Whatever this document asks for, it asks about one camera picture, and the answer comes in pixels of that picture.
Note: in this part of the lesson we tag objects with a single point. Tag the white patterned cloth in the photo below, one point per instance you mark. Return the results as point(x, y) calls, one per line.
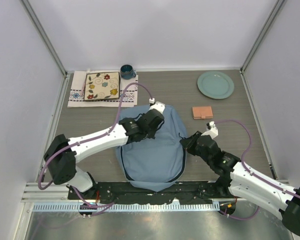
point(76, 96)

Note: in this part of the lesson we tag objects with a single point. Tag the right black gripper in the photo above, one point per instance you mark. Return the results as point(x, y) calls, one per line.
point(188, 143)

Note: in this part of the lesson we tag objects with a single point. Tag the floral square tile plate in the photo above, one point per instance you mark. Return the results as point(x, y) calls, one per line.
point(102, 86)

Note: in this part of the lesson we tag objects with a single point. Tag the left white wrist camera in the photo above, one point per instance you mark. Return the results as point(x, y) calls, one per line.
point(156, 105)

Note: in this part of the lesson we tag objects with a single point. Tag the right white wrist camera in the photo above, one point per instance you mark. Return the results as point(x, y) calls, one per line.
point(211, 130)

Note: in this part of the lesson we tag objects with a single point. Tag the blue fabric backpack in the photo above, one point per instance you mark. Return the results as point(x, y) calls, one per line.
point(156, 164)

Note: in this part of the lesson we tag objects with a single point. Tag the teal round plate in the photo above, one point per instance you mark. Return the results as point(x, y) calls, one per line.
point(215, 85)

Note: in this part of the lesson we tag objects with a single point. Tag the white slotted cable duct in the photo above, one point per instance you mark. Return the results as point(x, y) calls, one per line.
point(175, 206)

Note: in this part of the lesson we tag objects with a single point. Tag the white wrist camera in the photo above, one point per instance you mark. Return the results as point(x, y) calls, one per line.
point(156, 105)
point(211, 130)

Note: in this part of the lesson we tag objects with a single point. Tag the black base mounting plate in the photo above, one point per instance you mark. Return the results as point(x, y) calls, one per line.
point(186, 192)

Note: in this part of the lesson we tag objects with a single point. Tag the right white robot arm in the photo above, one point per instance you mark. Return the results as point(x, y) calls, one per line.
point(242, 181)

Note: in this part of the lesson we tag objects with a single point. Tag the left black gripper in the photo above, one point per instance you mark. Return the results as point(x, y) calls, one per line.
point(152, 134)

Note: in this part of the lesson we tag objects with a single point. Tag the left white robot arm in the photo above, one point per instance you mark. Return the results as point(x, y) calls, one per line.
point(64, 154)

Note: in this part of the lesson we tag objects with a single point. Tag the dark blue ceramic mug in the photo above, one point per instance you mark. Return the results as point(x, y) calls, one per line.
point(127, 72)

